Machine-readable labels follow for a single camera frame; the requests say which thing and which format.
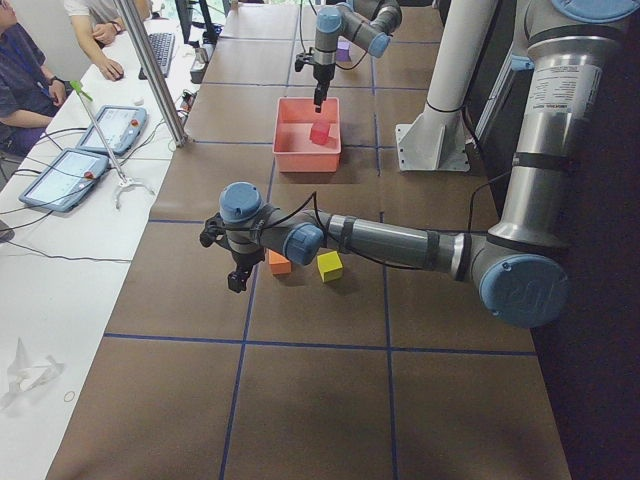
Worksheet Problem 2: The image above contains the far teach pendant tablet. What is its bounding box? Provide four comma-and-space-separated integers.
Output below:
76, 105, 148, 157

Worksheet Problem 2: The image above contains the crumpled white tissue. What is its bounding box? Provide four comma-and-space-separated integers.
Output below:
1, 338, 66, 410

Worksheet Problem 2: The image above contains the orange foam block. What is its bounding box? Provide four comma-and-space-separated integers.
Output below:
267, 250, 292, 276

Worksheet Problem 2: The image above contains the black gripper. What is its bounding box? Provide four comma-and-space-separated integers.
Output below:
313, 63, 334, 111
227, 246, 265, 292

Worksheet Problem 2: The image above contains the yellow foam block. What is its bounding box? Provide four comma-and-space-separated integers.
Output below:
316, 251, 343, 283

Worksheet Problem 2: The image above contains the person in dark shirt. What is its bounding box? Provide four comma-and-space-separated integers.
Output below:
1, 1, 67, 156

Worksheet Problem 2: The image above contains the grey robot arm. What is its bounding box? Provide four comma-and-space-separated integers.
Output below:
200, 1, 639, 328
311, 1, 402, 113

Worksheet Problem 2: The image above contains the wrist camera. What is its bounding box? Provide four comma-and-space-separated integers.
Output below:
199, 213, 226, 248
294, 52, 315, 73

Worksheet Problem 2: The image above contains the black keyboard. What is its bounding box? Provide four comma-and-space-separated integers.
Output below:
148, 32, 175, 78

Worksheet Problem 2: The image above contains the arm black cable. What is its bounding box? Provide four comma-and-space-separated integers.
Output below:
219, 169, 516, 271

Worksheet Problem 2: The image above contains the white grabber stick tool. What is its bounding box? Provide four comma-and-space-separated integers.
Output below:
70, 81, 155, 209

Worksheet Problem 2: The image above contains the teach pendant tablet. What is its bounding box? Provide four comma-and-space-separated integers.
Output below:
76, 105, 148, 157
19, 148, 109, 212

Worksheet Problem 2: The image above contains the purple foam block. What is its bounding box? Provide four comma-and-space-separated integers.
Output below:
336, 40, 351, 63

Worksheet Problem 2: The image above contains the red foam block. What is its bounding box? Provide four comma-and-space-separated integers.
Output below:
309, 120, 331, 145

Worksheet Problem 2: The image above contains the black monitor stand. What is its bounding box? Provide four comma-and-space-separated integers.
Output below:
174, 0, 222, 46

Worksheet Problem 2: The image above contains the person in white shirt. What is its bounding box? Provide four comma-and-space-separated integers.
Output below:
63, 0, 126, 81

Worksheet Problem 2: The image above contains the aluminium frame post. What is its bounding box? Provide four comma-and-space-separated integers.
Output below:
115, 0, 188, 147

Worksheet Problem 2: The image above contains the near teach pendant tablet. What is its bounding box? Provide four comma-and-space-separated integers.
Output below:
19, 148, 109, 212

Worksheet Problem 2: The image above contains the pink plastic bin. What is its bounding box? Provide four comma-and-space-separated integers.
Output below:
273, 97, 342, 173

